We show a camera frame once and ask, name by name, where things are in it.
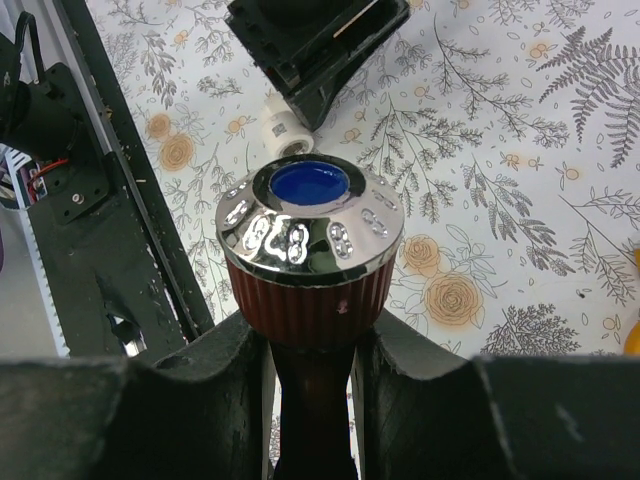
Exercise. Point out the brown faucet with chrome cap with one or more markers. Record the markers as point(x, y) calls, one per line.
point(310, 243)

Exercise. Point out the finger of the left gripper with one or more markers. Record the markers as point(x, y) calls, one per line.
point(310, 49)

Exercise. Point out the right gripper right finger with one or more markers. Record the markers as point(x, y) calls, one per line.
point(423, 412)

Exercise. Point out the white pipe elbow fitting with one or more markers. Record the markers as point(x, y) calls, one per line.
point(281, 131)

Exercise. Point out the floral patterned table mat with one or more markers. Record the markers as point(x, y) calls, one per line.
point(509, 129)

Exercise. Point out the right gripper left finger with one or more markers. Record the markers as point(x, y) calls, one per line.
point(196, 414)

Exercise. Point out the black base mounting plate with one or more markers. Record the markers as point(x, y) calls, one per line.
point(120, 278)

